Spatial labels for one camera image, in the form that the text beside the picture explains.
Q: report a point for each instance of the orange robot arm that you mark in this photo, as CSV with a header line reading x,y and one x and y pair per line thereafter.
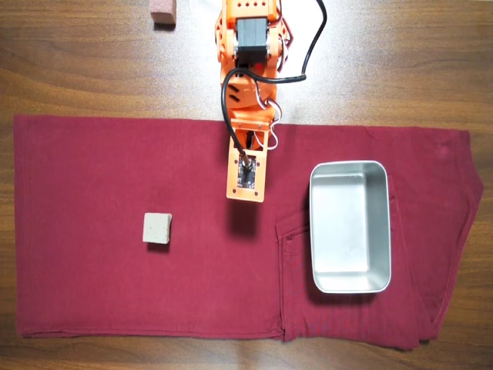
x,y
231,46

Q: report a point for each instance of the beige speckled cube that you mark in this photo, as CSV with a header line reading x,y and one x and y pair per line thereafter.
x,y
156,228

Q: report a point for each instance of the pink sponge block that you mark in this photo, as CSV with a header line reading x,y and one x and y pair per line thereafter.
x,y
163,13

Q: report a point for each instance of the dark red cloth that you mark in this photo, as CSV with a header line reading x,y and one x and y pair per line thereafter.
x,y
115,270

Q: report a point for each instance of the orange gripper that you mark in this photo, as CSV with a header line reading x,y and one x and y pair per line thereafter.
x,y
252,139

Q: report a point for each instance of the rectangular metal tray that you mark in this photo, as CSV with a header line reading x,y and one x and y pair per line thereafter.
x,y
348,227

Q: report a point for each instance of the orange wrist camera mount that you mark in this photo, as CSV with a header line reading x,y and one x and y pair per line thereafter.
x,y
233,181

